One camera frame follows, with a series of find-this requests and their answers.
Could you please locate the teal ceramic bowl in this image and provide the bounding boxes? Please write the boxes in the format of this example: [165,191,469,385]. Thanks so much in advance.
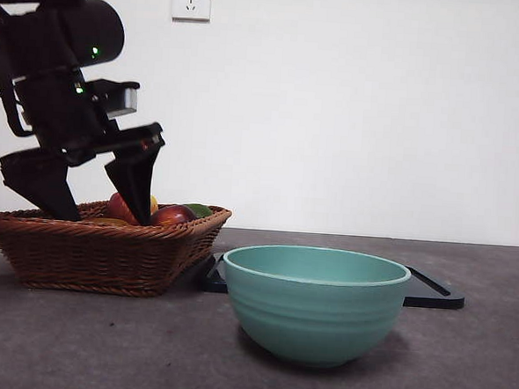
[216,241,413,374]

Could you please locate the red yellow apple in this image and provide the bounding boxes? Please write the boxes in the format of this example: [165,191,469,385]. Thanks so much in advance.
[106,191,160,227]

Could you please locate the dark red apple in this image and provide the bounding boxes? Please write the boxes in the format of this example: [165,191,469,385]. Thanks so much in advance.
[150,203,198,231]

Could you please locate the green fruit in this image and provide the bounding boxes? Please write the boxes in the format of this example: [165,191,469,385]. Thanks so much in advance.
[182,203,215,222]

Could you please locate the brown wicker basket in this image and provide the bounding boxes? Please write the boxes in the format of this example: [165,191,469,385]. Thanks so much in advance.
[0,192,234,303]

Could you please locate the black rectangular tray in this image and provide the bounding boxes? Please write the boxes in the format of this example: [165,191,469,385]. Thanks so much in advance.
[200,251,467,312]

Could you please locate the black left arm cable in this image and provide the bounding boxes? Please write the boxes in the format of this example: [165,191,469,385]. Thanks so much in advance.
[0,90,38,138]

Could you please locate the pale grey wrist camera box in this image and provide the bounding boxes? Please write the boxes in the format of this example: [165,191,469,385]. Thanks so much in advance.
[87,77,141,121]

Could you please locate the white wall socket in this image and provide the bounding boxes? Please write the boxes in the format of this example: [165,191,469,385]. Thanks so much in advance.
[171,0,212,24]

